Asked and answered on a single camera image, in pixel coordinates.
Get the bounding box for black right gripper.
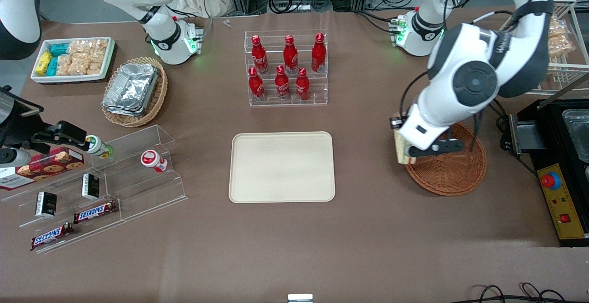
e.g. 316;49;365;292
0;87;91;155

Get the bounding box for triangular sandwich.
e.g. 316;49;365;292
394;130;417;165

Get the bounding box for brown round wicker basket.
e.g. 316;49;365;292
404;121;487;197

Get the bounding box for light oval wicker basket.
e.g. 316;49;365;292
101;57;168;128

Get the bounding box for beige plastic tray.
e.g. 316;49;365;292
229;131;336;203

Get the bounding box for green cap drink bottle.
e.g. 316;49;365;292
85;136;113;159

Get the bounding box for red cookie box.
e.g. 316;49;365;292
0;146;85;191

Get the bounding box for small black box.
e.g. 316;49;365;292
35;192;58;218
82;173;100;200

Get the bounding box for aluminium foil container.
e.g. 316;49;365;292
102;100;149;117
104;63;160;110

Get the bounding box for white rectangular snack bin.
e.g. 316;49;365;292
31;37;115;84

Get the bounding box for clear rice cracker bag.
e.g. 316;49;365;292
90;39;109;62
68;40;92;58
70;56;104;76
56;54;73;76

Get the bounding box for Snickers chocolate bar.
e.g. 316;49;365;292
31;222;74;251
74;201;118;224

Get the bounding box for yellow snack packet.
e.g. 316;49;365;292
35;52;52;76

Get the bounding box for clear acrylic step shelf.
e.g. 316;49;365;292
0;125;188;254

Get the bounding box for red cap drink bottle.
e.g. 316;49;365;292
141;150;168;173

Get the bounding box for clear acrylic bottle rack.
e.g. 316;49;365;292
244;30;328;107

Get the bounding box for black table appliance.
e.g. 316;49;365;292
508;99;589;248

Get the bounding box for red emergency stop button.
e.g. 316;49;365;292
541;172;562;190

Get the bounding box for red cola bottle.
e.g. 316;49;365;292
295;67;311;101
275;65;291;100
248;67;266;102
283;35;298;74
251;35;269;74
312;33;327;73

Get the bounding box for yellow control panel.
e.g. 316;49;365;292
537;163;589;240

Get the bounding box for bagged fried snack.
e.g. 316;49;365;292
548;15;574;59

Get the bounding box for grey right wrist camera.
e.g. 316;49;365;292
0;148;32;168

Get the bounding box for black appliance cables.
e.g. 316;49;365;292
493;100;539;177

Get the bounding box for black floor cables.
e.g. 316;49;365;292
460;282;581;303

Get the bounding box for white wire rack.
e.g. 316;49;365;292
502;0;589;95

